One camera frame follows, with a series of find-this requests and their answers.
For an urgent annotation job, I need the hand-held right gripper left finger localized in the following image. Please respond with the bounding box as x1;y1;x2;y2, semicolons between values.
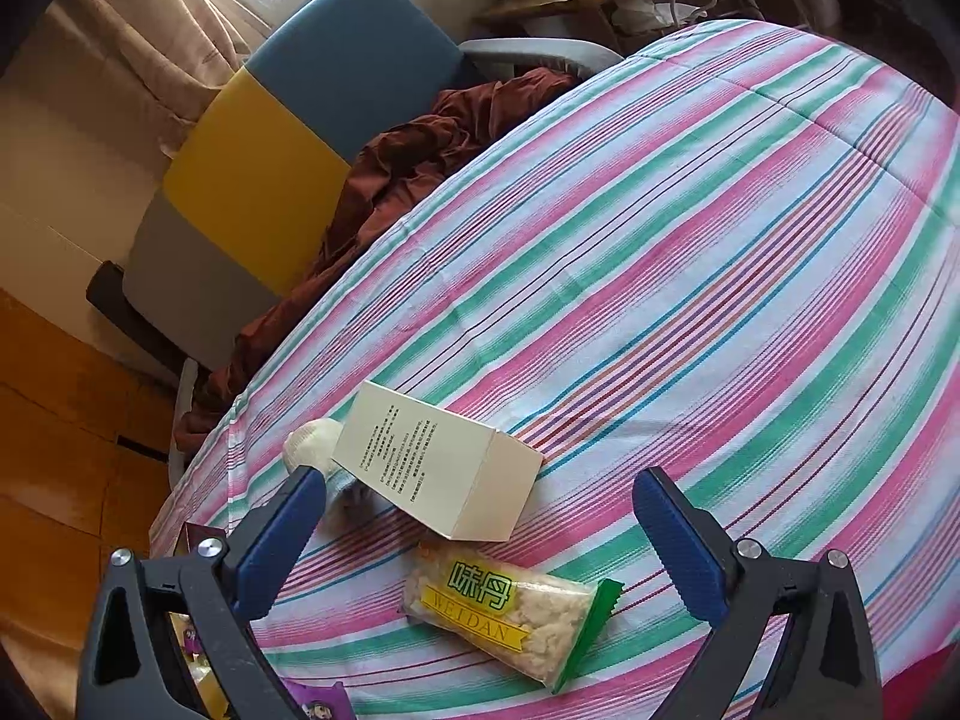
75;465;328;720

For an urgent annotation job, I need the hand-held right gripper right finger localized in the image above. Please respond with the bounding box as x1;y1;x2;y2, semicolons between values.
632;466;886;720

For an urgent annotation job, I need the maroon gift box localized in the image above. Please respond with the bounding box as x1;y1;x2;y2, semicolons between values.
161;521;301;720

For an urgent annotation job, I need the purple cartoon snack packet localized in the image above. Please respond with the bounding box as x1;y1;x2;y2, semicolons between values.
289;681;353;720

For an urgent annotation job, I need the clear rice snack packet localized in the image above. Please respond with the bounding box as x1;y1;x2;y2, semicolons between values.
403;540;625;695

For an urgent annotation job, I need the rolled beige grey sock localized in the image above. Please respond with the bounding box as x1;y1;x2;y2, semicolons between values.
282;418;376;522

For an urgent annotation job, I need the beige cardboard carton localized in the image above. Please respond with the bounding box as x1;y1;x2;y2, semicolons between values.
331;381;545;542

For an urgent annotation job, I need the maroon cloth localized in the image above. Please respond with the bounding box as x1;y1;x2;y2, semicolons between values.
176;67;578;436

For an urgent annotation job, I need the beige curtain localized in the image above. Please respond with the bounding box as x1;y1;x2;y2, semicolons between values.
45;0;271;136

